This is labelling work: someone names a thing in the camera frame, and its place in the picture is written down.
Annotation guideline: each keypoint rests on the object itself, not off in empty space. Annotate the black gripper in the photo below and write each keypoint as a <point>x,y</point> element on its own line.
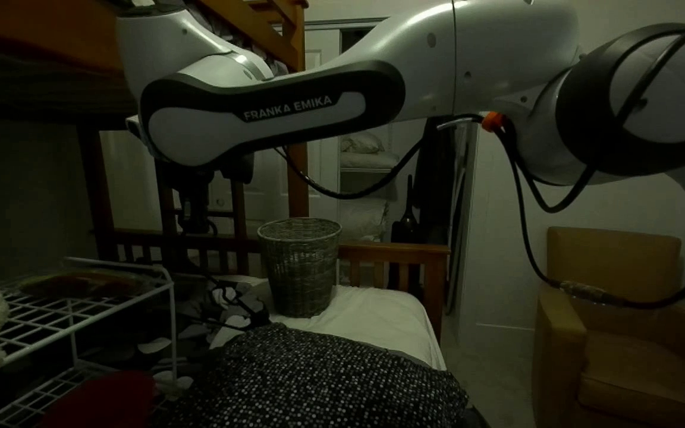
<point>196,180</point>

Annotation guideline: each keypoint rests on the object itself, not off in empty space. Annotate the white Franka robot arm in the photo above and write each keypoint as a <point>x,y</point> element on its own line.
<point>439,63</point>

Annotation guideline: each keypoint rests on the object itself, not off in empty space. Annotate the woven wicker basket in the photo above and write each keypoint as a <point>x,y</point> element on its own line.
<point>298,270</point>

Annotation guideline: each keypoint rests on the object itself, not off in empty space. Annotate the black duvet with large dots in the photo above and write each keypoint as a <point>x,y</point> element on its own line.
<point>231,312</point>

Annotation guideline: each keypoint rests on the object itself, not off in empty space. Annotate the brown oblong object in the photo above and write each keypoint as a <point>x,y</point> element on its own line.
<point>81,283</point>

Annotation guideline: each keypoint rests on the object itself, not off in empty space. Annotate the white folded bedding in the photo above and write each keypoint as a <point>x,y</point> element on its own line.
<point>367,151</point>

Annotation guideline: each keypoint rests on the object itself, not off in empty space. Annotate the white bed mattress sheet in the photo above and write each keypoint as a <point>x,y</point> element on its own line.
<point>373,318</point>

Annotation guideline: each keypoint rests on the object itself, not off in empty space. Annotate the black pillow with small dots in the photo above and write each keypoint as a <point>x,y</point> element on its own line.
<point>320,381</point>

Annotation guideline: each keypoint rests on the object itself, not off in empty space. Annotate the red cup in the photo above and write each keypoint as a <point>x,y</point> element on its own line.
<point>105,400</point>

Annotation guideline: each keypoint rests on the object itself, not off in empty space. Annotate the dark hanging garment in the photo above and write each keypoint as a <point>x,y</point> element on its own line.
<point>439,191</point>

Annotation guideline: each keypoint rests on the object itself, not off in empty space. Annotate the yellow armchair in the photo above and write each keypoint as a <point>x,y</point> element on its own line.
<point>618,364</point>

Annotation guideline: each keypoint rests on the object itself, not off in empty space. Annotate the wooden bunk bed frame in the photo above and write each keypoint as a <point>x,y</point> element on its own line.
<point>394,254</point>

